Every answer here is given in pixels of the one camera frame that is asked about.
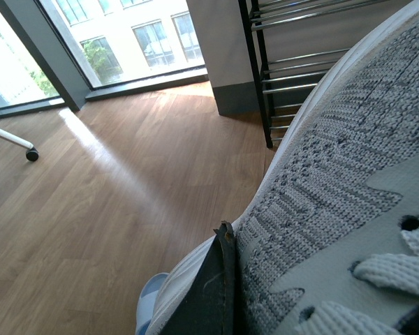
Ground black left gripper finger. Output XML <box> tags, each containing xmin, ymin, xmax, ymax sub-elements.
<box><xmin>170</xmin><ymin>221</ymin><xmax>235</xmax><ymax>334</ymax></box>

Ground light blue slipper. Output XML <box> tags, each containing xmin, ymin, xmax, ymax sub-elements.
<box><xmin>135</xmin><ymin>273</ymin><xmax>168</xmax><ymax>335</ymax></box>

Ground grey knit sneaker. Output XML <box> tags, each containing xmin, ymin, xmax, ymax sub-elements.
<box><xmin>147</xmin><ymin>1</ymin><xmax>419</xmax><ymax>334</ymax></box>

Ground black metal shoe rack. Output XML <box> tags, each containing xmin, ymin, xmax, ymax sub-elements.
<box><xmin>238</xmin><ymin>1</ymin><xmax>405</xmax><ymax>148</ymax></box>

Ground white chair leg with caster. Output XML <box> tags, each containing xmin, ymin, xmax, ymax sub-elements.
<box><xmin>0</xmin><ymin>129</ymin><xmax>39</xmax><ymax>162</ymax></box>

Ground dark window frame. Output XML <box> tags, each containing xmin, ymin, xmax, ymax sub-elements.
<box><xmin>0</xmin><ymin>1</ymin><xmax>208</xmax><ymax>119</ymax></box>

